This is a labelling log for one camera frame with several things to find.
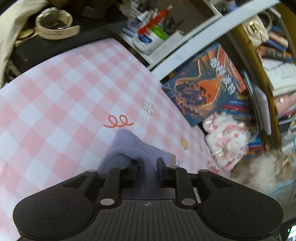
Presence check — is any purple and mauve sweater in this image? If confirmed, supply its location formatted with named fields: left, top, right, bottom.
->
left=98, top=129, right=176, bottom=200

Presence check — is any white pink plush bunny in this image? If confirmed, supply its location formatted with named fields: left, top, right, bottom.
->
left=202, top=112, right=251, bottom=171

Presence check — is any cream quilted handbag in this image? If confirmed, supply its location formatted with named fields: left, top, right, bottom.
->
left=242, top=15, right=269, bottom=47

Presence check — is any Harry Potter book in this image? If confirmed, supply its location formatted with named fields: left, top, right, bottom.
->
left=162, top=43, right=247, bottom=126

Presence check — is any fluffy orange white cat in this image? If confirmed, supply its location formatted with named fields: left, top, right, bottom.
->
left=230, top=150, right=295, bottom=197

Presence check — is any stack of colourful books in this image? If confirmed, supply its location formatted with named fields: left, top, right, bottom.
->
left=219, top=95, right=265, bottom=159

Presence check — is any white tablet device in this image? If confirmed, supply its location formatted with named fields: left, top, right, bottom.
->
left=253, top=85, right=272, bottom=136

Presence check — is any beige jacket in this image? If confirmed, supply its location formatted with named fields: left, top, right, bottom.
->
left=1, top=0, right=49, bottom=87

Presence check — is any white wristwatch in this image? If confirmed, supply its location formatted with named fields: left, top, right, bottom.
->
left=35, top=8, right=80, bottom=40

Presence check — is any pink checkered table mat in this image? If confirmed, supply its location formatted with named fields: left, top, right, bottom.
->
left=0, top=38, right=232, bottom=241

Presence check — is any white jar green lid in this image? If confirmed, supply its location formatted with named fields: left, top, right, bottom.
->
left=132, top=25, right=168, bottom=55

